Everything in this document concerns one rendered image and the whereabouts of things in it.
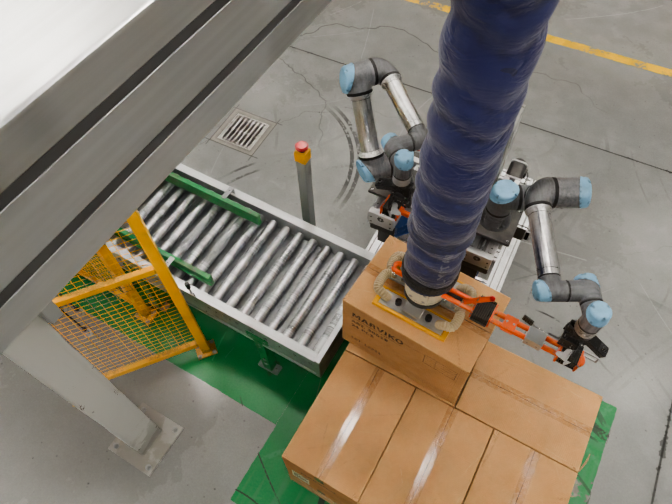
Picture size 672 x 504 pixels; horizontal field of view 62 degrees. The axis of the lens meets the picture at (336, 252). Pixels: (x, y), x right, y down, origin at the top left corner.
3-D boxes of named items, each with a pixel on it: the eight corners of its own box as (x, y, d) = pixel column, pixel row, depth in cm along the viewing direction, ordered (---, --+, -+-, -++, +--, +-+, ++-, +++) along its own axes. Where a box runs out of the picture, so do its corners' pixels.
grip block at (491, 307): (467, 318, 223) (469, 312, 218) (477, 300, 227) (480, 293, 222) (486, 329, 221) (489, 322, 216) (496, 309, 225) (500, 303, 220)
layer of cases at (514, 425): (288, 473, 291) (281, 456, 257) (377, 320, 336) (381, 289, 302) (508, 609, 258) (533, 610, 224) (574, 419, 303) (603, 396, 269)
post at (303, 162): (305, 253, 379) (293, 152, 295) (310, 245, 382) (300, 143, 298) (313, 257, 377) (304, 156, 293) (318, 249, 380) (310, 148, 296)
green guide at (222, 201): (57, 128, 368) (51, 118, 361) (68, 118, 373) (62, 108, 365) (259, 225, 324) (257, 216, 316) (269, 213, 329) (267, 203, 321)
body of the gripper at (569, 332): (562, 328, 208) (574, 314, 198) (585, 339, 206) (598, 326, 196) (555, 344, 205) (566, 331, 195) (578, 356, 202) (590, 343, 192)
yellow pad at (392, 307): (371, 304, 238) (371, 298, 234) (382, 286, 243) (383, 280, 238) (443, 343, 228) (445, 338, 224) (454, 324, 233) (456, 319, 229)
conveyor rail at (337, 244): (75, 136, 385) (63, 115, 369) (80, 131, 387) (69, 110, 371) (374, 279, 321) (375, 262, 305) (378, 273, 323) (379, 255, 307)
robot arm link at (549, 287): (522, 170, 206) (541, 295, 185) (552, 170, 206) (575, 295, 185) (513, 187, 217) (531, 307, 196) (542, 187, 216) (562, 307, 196)
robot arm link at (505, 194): (484, 195, 260) (490, 176, 249) (513, 195, 260) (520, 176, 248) (487, 216, 254) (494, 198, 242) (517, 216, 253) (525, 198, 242)
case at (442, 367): (342, 337, 273) (342, 299, 239) (384, 278, 291) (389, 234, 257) (452, 404, 255) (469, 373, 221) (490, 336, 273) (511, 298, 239)
